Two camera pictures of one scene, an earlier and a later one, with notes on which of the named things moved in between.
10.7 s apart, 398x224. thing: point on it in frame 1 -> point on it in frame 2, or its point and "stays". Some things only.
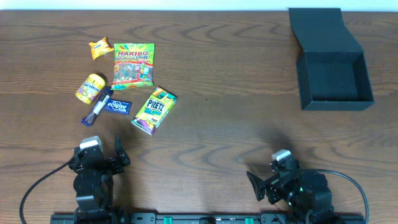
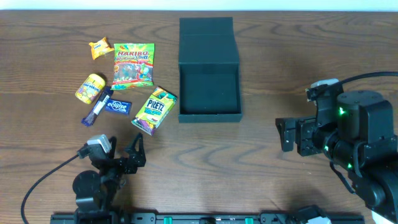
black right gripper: [270, 184] -> [305, 137]
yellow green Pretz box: [155, 109] stays
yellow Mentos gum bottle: [90, 88] stays
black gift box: [331, 70] -> [209, 78]
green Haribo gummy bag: [133, 65] stays
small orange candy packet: [100, 47] stays
